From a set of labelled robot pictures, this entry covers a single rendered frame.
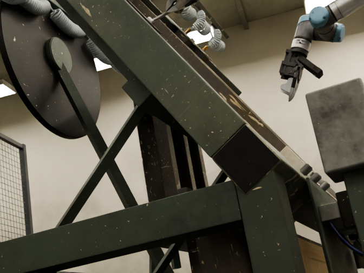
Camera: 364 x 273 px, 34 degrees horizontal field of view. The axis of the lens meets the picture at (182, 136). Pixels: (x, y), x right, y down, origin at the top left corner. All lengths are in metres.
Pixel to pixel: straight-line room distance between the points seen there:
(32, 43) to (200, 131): 1.57
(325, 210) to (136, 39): 0.63
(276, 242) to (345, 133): 0.26
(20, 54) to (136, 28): 1.23
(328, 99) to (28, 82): 1.64
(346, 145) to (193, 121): 0.34
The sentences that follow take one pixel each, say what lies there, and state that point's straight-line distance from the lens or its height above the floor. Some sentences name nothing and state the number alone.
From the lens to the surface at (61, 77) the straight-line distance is 2.84.
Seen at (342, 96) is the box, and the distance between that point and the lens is 1.29.
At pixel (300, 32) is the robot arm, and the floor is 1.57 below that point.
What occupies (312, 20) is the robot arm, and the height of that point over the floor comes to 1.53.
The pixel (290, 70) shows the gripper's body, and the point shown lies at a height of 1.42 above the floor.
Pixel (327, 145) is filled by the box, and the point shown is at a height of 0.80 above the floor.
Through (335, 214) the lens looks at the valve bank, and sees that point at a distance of 1.52.
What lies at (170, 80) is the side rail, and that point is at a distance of 1.42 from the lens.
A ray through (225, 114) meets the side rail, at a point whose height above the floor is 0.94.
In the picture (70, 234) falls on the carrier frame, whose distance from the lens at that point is 1.46.
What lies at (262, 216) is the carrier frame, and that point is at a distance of 1.27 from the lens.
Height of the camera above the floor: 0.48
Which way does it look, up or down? 19 degrees up
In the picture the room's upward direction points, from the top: 10 degrees counter-clockwise
